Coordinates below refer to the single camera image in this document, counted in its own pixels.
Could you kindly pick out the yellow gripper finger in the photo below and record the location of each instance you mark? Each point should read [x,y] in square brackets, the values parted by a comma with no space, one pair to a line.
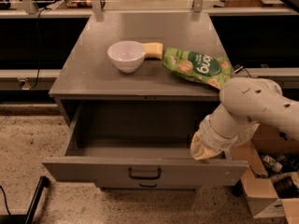
[199,151]

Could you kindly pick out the grey top drawer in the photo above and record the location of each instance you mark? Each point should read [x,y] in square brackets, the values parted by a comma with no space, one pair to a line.
[139,146]

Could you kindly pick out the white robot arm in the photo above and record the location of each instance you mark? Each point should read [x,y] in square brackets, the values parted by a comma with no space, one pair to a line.
[245,102]

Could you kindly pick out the grey metal drawer cabinet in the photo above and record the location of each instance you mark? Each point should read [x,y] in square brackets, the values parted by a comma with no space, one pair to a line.
[89,76]

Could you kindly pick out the cardboard box with items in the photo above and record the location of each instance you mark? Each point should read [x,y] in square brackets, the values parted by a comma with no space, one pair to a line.
[260,194]

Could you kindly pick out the green snack bag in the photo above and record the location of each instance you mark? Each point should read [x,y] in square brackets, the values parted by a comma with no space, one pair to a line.
[198,67]

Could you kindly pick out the yellow sponge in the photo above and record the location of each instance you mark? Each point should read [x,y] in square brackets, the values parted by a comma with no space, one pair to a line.
[153,50]

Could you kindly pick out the white plastic bowl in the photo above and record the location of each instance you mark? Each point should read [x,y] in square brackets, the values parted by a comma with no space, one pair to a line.
[127,56]

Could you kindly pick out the black metal stand leg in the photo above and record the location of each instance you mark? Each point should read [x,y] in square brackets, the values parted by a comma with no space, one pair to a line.
[28,217]

